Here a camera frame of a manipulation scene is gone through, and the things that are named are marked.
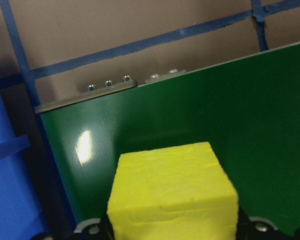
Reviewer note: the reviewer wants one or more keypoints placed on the green conveyor belt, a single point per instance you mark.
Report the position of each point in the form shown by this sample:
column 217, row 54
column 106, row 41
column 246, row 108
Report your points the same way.
column 215, row 112

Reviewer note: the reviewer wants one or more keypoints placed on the yellow foam block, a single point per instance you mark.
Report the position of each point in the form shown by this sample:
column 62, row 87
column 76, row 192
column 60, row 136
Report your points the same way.
column 172, row 195

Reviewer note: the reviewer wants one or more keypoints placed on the blue plastic storage bin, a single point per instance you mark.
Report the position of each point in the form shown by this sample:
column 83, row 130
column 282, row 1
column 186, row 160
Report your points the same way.
column 10, row 187

